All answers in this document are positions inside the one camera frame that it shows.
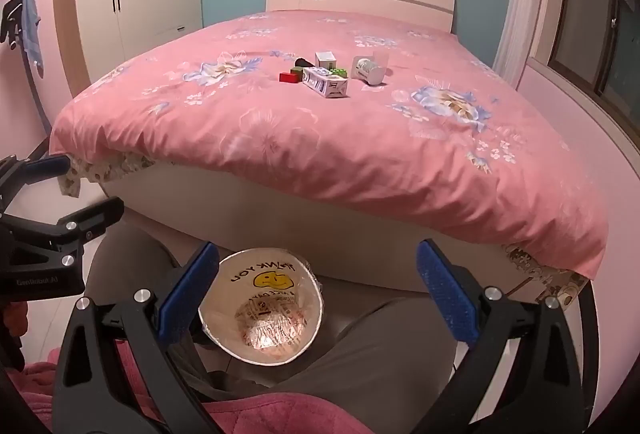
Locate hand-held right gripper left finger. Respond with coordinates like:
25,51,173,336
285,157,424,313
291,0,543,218
50,241,221,434

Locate black hanging bag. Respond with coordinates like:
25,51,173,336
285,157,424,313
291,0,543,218
0,0,23,50

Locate long white medicine box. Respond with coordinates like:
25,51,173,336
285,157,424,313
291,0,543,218
302,66,349,100

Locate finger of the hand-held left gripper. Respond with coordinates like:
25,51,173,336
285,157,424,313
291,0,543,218
0,196,125,265
0,155,69,215

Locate blue hanging clothes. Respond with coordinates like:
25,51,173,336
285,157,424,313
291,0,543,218
15,0,43,65

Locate pink quilted robe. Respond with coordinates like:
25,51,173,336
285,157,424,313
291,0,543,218
20,339,371,434

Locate printed bed sheet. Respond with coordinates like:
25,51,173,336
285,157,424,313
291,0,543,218
59,153,591,305

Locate white bin with plastic liner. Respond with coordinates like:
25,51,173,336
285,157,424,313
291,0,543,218
198,246,325,365

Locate dark framed window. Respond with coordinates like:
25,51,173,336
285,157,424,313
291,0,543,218
547,0,640,140

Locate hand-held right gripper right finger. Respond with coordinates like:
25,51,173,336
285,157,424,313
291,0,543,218
400,239,586,434

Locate pink floral blanket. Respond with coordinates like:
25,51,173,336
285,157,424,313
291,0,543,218
48,10,610,284

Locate white bottle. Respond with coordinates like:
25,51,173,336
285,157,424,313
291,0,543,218
351,56,386,86

